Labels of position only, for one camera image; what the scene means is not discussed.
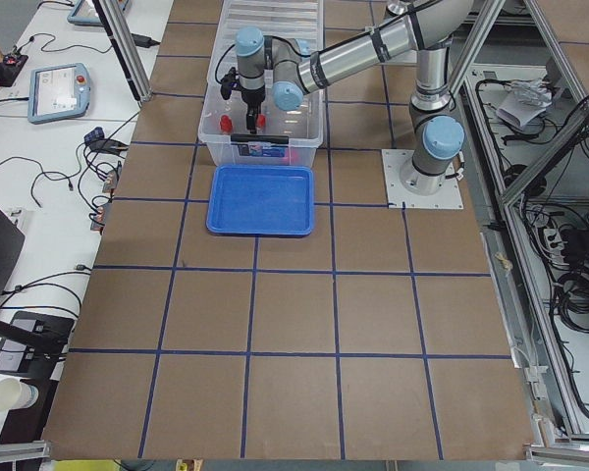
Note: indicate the black power adapter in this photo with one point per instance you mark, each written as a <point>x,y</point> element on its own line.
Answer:
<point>144,41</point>

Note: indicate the teach pendant tablet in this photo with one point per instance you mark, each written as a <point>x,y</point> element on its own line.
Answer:
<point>58,93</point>
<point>83,13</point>

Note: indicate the far teach pendant tablet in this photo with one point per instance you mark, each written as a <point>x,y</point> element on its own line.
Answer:
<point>83,13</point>

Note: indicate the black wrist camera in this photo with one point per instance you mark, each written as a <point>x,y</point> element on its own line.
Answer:
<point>229,83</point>

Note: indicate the white paper cup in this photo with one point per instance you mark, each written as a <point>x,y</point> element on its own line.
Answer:
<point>15,395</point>

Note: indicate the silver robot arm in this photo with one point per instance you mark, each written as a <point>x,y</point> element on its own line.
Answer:
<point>411,46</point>

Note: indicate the red toy block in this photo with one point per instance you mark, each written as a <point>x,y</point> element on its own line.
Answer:
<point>261,122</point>

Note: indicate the red block in box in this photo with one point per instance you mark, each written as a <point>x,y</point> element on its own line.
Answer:
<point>226,124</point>

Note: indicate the white power strip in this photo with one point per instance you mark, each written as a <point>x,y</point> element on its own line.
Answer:
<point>552,240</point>

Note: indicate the black monitor stand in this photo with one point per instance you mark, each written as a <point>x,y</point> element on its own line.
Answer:
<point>32,344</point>

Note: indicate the clear plastic box lid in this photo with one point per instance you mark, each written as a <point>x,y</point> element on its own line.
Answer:
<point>296,19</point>

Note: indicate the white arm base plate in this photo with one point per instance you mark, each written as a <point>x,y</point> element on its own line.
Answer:
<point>408,189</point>

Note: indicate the near teach pendant tablet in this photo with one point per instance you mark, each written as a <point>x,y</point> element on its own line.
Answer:
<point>58,93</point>

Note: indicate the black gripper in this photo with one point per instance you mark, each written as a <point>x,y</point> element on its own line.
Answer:
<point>251,97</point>

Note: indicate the clear plastic storage box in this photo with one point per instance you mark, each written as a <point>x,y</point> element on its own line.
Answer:
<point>301,129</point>

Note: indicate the crumpled white paper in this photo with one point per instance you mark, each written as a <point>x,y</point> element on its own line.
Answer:
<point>526,100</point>

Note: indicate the aluminium frame post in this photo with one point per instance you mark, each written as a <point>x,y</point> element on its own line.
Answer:
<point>113,20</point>

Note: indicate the blue plastic tray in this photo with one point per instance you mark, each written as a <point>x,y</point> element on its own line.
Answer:
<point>261,200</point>

